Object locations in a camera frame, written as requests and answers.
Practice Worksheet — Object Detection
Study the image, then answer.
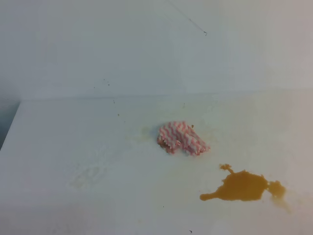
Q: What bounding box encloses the brown coffee stain puddle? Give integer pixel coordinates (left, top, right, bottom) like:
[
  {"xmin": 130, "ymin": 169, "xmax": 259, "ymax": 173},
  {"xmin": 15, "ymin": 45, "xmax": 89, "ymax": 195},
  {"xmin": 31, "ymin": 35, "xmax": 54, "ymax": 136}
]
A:
[{"xmin": 200, "ymin": 164, "xmax": 291, "ymax": 212}]

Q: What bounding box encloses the pink white striped rag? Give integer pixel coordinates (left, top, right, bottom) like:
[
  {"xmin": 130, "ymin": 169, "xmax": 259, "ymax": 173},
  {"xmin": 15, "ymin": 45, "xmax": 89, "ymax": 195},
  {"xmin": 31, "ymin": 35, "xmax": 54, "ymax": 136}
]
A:
[{"xmin": 157, "ymin": 121, "xmax": 210, "ymax": 156}]

